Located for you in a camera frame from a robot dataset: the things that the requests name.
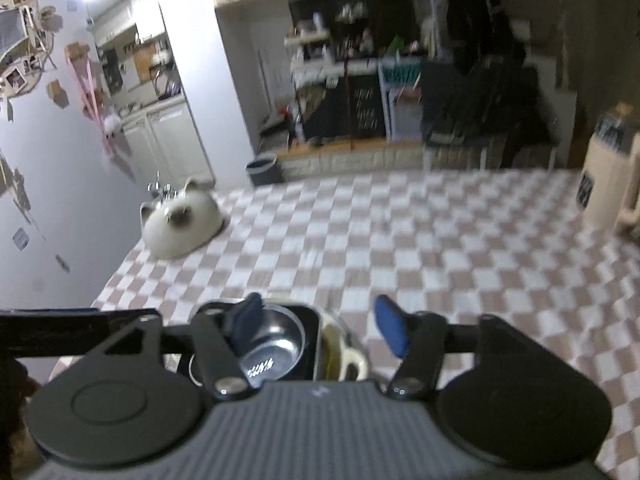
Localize large rectangular steel tray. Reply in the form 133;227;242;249
186;299;322;390

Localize cream two-handled bowl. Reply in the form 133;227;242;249
316;307;370;382

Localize white storage crate with sign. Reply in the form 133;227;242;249
378;56;423;142

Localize white kitchen cabinets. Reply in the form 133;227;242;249
122;96;215;188

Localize black hanging jacket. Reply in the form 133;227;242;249
446;0;526;75

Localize white shelf with bottles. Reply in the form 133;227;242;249
283;12;335;70

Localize grey trash bin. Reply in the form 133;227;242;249
245;154;284;188

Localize beige electric kettle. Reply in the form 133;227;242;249
576;102;639;233

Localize wall photo collage decoration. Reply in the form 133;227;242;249
0;0;62;122

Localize cat shaped ceramic dish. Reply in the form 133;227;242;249
139;179;224;260

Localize checkered tablecloth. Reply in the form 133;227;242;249
94;170;639;479

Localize silver faucet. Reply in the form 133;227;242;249
146;171;178;202

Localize round steel bowl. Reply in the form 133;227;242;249
240;304;306;389

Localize black have a nice day sign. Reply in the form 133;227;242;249
346;74;386;139

